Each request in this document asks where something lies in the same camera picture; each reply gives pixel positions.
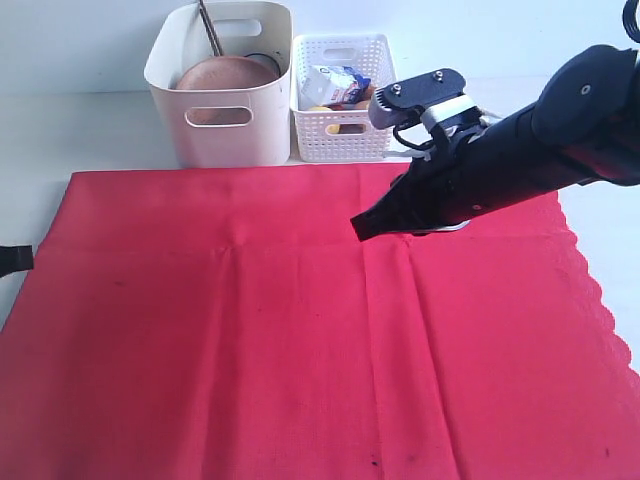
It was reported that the white perforated plastic basket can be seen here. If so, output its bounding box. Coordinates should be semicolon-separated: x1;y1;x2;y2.
290;33;396;163

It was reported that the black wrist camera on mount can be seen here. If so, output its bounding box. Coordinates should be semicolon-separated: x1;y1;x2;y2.
368;68;488;152

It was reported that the cream plastic storage bin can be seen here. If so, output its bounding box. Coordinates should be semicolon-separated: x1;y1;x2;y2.
144;1;293;168

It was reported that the dark wooden chopstick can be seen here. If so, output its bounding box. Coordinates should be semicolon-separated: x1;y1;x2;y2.
198;0;224;57

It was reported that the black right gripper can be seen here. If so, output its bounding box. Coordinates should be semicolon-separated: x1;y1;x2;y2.
350;107;593;241

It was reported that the blue and white milk carton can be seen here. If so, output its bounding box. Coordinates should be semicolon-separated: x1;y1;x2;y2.
301;65;371;106

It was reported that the round brown wooden plate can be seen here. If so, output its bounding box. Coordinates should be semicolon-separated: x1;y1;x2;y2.
176;56;278;127

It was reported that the red tablecloth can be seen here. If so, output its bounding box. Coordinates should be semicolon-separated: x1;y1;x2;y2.
1;164;639;479

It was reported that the stainless steel cup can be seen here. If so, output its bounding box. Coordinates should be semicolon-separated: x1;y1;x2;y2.
246;52;281;77

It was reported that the yellow lemon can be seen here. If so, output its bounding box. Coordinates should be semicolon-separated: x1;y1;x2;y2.
307;104;348;135

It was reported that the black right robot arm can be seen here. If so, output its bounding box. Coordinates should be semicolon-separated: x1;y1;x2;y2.
351;45;639;241

